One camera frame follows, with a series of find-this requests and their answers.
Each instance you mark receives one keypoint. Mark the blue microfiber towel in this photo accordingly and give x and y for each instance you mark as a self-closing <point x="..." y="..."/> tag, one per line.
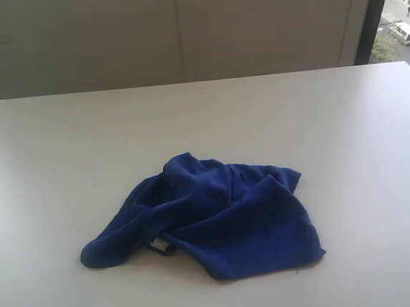
<point x="235" y="220"/>

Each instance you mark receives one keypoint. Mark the white label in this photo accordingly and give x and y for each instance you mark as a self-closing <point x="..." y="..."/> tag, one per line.
<point x="159" y="244"/>

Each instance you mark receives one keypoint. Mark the white partition panel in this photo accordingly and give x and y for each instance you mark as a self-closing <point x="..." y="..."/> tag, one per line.
<point x="64" y="46"/>

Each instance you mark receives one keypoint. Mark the white vehicle outside window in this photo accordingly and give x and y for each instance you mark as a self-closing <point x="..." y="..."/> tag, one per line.
<point x="401" y="30"/>

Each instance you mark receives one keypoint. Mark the dark window frame post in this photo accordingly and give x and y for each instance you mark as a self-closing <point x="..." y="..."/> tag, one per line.
<point x="368" y="32"/>

